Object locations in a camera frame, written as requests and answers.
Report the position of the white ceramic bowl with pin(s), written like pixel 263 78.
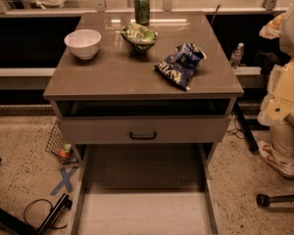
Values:
pixel 83 43

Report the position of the open bottom drawer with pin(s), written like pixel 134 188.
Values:
pixel 144 190

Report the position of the person's beige trouser leg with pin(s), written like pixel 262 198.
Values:
pixel 282 139

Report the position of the clear water bottle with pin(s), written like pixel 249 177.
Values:
pixel 236 56

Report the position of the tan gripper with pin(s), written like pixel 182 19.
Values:
pixel 292 33

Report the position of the grey middle drawer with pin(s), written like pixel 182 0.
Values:
pixel 136 130

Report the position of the black tripod leg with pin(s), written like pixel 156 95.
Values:
pixel 252 144

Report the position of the black stand leg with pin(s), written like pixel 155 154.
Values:
pixel 39 216

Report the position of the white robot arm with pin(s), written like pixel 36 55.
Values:
pixel 282 26

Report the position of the orange and green item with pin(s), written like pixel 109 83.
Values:
pixel 65 152

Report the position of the blue chip bag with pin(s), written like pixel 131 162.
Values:
pixel 180 67

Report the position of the green soda can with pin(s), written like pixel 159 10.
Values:
pixel 142 11

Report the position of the wire mesh basket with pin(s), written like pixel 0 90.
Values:
pixel 54 144

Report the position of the black chair leg caster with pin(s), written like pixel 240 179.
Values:
pixel 265 200

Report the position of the grey drawer cabinet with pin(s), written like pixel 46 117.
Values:
pixel 119 83

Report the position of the white and orange sneaker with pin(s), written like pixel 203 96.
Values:
pixel 283 165

